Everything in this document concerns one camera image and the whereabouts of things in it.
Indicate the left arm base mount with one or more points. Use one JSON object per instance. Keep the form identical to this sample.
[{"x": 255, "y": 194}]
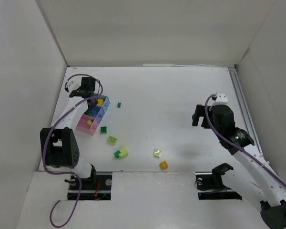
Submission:
[{"x": 97, "y": 190}]

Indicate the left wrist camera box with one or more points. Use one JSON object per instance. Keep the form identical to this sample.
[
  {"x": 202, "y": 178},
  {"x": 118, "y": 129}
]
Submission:
[{"x": 70, "y": 86}]

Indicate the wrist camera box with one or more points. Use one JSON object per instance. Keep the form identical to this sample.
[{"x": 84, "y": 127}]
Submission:
[
  {"x": 220, "y": 99},
  {"x": 70, "y": 86}
]

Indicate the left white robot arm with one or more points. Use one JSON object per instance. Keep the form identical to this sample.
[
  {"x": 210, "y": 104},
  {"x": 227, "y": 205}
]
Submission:
[{"x": 59, "y": 148}]

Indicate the green and pale lego pair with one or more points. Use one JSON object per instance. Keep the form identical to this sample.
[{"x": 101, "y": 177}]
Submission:
[{"x": 121, "y": 153}]

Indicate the pale yellow-green square lego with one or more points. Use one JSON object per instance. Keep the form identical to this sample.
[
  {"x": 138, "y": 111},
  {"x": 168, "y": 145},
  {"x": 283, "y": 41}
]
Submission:
[{"x": 157, "y": 153}]

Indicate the small dark green lego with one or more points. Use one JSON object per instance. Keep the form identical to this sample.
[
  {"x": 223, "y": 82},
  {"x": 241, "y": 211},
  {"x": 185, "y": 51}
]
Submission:
[{"x": 103, "y": 130}]

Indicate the lime green flat lego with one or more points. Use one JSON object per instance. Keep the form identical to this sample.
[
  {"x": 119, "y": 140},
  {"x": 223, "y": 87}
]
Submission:
[{"x": 112, "y": 140}]

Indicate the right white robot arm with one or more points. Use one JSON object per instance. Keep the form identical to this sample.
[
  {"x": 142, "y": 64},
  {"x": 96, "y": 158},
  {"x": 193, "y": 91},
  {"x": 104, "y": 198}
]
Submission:
[{"x": 268, "y": 192}]

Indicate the aluminium rail right side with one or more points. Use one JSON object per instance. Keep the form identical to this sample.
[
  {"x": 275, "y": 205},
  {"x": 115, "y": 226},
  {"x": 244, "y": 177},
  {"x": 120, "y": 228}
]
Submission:
[{"x": 249, "y": 125}]

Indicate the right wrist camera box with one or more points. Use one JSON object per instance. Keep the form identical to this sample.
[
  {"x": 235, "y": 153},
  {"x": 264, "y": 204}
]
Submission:
[{"x": 220, "y": 99}]

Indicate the pale green curved lego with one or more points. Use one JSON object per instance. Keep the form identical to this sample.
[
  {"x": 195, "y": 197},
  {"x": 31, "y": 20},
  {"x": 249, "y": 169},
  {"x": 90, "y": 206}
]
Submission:
[{"x": 89, "y": 122}]

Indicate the pink blue sorting container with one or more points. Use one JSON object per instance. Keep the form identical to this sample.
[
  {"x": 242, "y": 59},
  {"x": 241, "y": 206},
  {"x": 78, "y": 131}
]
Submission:
[{"x": 96, "y": 115}]

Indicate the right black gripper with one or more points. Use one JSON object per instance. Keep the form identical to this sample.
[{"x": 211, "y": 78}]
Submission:
[{"x": 201, "y": 115}]

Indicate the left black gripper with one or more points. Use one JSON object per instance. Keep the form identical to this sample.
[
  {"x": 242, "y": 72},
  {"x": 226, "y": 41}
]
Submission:
[{"x": 90, "y": 101}]

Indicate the small orange lego brick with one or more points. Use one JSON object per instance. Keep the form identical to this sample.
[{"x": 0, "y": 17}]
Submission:
[{"x": 163, "y": 165}]

